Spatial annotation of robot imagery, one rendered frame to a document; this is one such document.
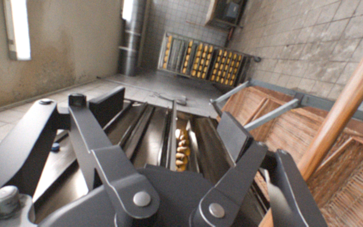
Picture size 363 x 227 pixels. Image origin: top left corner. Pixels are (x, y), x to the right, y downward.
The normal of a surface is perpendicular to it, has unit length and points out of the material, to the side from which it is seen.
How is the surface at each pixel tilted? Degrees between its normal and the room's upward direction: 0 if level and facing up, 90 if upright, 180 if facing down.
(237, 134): 0
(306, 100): 90
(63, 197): 70
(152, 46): 90
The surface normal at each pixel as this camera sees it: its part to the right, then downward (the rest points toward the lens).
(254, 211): -0.10, -0.93
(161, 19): 0.03, 0.36
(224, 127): -0.97, -0.22
